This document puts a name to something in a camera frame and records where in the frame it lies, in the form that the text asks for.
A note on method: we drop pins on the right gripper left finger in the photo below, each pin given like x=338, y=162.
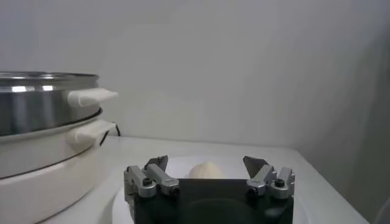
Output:
x=161, y=179

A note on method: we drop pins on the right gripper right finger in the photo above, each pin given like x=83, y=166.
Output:
x=265, y=179

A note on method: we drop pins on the white steamed baozi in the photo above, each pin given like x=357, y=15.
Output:
x=205, y=171

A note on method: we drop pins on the steel steamer pot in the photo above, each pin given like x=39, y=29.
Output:
x=36, y=188

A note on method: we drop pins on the stainless steel steamer basket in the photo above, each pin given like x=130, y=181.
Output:
x=36, y=106

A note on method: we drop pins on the round white plate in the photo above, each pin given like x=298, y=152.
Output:
x=179, y=167

